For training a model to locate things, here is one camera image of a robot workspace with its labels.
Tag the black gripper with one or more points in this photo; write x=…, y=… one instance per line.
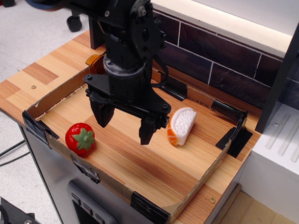
x=130, y=91

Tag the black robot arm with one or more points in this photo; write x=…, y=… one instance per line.
x=132, y=39

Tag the orange plastic pot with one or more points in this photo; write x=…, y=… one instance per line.
x=96, y=64

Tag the cardboard fence with black tape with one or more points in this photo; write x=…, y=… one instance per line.
x=158, y=183

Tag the red toy strawberry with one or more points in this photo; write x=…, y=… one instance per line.
x=80, y=138

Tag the white orange sushi toy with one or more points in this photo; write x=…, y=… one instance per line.
x=180, y=125

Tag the grey toy oven panel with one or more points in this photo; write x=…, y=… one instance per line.
x=87, y=210

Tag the black chair caster wheel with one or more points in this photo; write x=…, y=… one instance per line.
x=74, y=23

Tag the white toy sink drainboard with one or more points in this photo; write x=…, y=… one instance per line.
x=279, y=143

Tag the dark wooden corner post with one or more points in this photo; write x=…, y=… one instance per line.
x=97, y=37

